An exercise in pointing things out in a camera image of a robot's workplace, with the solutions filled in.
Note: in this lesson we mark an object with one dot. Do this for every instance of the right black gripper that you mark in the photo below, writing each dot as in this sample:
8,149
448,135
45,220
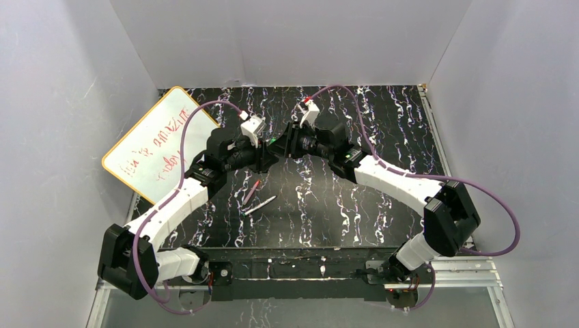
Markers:
291,142

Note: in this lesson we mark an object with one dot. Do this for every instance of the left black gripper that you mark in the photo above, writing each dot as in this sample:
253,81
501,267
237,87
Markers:
261,158

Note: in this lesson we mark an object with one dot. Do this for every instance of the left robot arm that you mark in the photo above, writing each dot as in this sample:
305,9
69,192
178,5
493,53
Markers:
131,258

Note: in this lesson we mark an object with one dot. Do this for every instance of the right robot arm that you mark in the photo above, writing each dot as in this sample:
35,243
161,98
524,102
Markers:
449,215

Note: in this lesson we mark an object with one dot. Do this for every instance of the pink pen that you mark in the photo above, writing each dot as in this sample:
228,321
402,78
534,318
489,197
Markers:
250,193

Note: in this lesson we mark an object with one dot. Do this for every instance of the silver pen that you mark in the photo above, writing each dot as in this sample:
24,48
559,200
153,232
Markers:
259,206

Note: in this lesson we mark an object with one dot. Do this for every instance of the yellow framed whiteboard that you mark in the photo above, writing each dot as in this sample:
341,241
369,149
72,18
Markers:
147,157

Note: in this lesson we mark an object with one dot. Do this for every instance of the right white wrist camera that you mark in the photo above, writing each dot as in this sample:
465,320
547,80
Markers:
311,113

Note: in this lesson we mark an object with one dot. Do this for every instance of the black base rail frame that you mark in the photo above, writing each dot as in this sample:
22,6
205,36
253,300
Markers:
336,273

